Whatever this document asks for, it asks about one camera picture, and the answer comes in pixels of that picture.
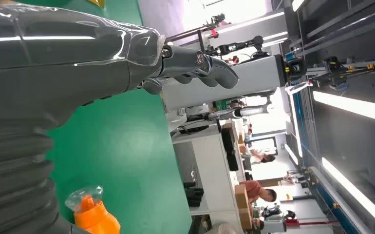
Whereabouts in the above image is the black monitor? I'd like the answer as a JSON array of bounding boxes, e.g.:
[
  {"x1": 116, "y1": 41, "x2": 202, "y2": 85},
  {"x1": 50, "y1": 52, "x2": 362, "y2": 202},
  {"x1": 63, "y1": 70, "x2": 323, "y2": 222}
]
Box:
[
  {"x1": 221, "y1": 128, "x2": 237, "y2": 153},
  {"x1": 226, "y1": 152, "x2": 240, "y2": 172}
]

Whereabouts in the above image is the black foam roller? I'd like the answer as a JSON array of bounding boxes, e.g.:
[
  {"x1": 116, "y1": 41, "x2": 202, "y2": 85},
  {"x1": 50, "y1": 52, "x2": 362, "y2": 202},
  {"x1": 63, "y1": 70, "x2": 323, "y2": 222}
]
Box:
[
  {"x1": 185, "y1": 188, "x2": 205, "y2": 198},
  {"x1": 187, "y1": 197, "x2": 203, "y2": 208}
]

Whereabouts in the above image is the person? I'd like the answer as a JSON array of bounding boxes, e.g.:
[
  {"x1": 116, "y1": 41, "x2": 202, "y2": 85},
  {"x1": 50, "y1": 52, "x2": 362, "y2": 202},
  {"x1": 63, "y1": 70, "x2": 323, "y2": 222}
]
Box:
[
  {"x1": 248, "y1": 149, "x2": 276, "y2": 165},
  {"x1": 243, "y1": 179, "x2": 278, "y2": 205}
]

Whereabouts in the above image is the brown cardboard box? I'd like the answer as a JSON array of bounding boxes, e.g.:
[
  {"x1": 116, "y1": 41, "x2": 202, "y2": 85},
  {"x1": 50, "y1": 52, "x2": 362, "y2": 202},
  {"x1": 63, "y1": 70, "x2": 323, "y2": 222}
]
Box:
[{"x1": 234, "y1": 184, "x2": 253, "y2": 230}]

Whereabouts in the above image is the ceiling light panel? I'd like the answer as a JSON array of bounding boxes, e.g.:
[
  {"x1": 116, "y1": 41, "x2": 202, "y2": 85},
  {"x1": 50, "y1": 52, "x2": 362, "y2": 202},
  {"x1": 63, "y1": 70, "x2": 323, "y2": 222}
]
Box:
[
  {"x1": 313, "y1": 91, "x2": 375, "y2": 122},
  {"x1": 321, "y1": 157, "x2": 375, "y2": 234}
]

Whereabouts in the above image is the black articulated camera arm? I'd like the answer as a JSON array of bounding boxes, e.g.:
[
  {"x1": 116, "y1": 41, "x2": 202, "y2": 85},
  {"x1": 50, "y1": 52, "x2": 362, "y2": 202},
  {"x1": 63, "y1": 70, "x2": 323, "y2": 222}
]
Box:
[{"x1": 206, "y1": 35, "x2": 271, "y2": 61}]

